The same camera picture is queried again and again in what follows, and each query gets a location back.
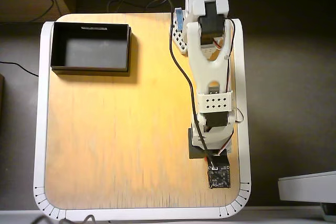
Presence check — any black wrist camera board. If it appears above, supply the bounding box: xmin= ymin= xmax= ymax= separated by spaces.
xmin=207 ymin=155 xmax=232 ymax=189

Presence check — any black rectangular bin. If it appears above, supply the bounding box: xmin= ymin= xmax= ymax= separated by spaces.
xmin=50 ymin=22 xmax=132 ymax=73

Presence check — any black camera cable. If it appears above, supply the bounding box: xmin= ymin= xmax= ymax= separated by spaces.
xmin=154 ymin=0 xmax=218 ymax=169

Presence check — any dark looped cable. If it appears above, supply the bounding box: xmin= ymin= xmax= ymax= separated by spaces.
xmin=26 ymin=214 xmax=97 ymax=224

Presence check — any white-rimmed wooden work board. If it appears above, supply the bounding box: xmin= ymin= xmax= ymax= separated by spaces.
xmin=33 ymin=13 xmax=251 ymax=221

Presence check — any blue plastic piece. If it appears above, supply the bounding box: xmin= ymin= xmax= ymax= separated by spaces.
xmin=175 ymin=8 xmax=185 ymax=32

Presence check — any dark brown box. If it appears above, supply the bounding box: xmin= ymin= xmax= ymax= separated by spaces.
xmin=0 ymin=73 xmax=5 ymax=136

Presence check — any white flat device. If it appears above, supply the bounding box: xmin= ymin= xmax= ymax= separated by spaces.
xmin=277 ymin=170 xmax=336 ymax=204

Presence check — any thin black cable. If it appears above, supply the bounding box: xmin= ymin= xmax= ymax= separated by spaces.
xmin=0 ymin=61 xmax=39 ymax=77

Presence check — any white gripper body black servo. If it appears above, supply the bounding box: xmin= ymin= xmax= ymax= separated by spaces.
xmin=187 ymin=126 xmax=235 ymax=160

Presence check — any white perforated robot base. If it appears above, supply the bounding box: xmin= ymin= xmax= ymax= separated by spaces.
xmin=170 ymin=0 xmax=212 ymax=55

